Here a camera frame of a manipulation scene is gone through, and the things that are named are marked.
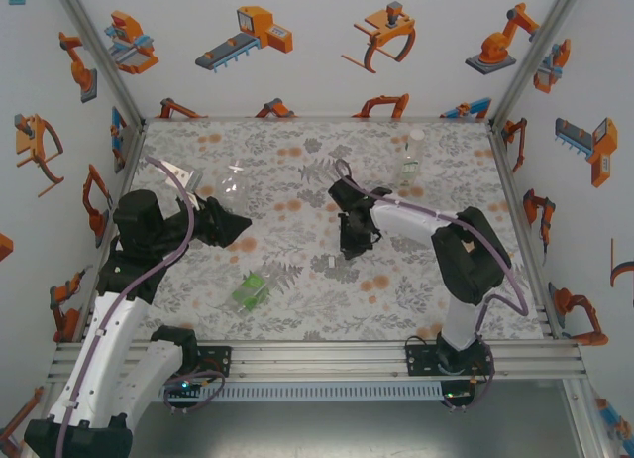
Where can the small circuit board green light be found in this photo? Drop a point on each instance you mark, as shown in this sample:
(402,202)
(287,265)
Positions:
(184,386)
(453,394)

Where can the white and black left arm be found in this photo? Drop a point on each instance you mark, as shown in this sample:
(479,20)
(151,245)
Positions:
(124,329)

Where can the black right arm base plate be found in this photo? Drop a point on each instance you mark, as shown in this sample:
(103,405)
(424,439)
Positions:
(418,361)

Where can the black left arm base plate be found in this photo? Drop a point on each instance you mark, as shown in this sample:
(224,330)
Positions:
(218,361)

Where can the slanted aluminium frame post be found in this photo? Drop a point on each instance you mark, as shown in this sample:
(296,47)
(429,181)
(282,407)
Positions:
(535,56)
(102,56)

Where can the clear bottle light green label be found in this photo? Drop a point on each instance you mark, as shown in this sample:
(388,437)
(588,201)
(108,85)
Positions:
(250,292)

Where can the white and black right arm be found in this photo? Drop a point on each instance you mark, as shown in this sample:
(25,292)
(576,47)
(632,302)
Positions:
(470,260)

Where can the aluminium side frame rail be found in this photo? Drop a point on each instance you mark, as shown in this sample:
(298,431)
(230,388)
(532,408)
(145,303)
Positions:
(123,180)
(511,180)

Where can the clear bottle dark green label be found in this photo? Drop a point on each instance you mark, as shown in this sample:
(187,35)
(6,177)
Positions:
(411,168)

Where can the lower aluminium frame leg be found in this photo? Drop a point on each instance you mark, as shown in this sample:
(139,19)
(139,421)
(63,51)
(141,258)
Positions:
(584,418)

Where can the clear bottle without label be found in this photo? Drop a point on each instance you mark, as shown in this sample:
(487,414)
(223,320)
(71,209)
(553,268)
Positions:
(237,185)

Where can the large white bottle cap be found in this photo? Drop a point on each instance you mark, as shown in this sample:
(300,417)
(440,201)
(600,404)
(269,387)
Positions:
(417,136)

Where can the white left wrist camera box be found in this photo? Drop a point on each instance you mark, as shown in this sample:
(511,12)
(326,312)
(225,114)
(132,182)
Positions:
(180,176)

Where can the wide aluminium frame rail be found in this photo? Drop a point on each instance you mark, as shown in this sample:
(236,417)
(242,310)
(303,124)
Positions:
(317,361)

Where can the thin aluminium frame rail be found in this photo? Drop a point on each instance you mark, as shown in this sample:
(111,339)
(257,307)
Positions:
(317,119)

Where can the floral printed tablecloth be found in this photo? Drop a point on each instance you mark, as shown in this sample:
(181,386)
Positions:
(347,309)

